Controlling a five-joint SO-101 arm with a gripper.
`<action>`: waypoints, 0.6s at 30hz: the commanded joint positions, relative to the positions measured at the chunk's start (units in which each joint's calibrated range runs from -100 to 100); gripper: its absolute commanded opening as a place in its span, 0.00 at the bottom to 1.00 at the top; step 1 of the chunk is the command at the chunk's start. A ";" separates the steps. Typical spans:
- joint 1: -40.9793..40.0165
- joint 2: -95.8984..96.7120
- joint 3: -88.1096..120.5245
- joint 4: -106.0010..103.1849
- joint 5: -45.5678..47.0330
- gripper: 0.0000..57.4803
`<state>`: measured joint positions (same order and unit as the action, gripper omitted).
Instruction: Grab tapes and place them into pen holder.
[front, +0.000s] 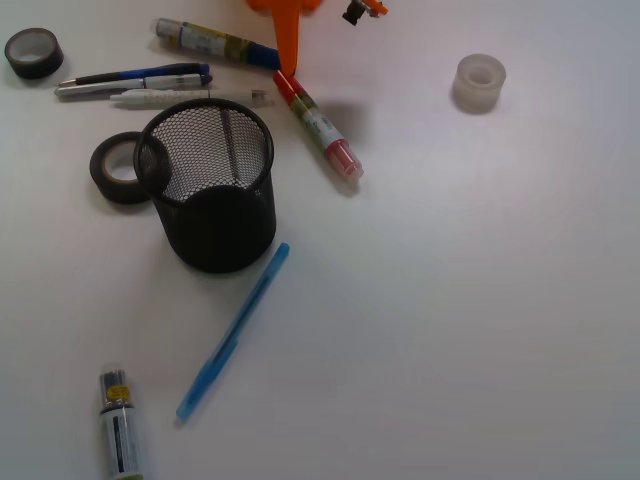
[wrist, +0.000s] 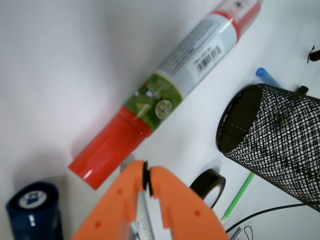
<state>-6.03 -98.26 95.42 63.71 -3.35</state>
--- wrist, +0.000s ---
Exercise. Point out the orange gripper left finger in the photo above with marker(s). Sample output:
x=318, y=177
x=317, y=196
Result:
x=111, y=218

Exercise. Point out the spiral notebook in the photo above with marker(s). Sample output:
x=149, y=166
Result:
x=243, y=234

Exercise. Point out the green pencil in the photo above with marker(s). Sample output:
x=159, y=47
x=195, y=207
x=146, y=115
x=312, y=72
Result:
x=237, y=197

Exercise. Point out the red cap marker pen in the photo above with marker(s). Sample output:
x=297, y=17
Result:
x=165, y=89

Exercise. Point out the blue ballpoint pen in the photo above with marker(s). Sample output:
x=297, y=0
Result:
x=266, y=78

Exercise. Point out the black tape roll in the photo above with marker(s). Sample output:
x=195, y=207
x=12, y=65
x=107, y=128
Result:
x=209, y=186

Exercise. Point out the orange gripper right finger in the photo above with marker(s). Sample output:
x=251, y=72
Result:
x=182, y=210

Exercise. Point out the white ruler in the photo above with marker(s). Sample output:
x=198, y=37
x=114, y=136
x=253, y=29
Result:
x=141, y=229

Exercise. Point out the blue cap marker pen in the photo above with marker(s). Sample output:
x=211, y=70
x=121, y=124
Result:
x=34, y=213

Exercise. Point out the black mesh pen holder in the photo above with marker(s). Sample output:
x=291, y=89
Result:
x=275, y=134

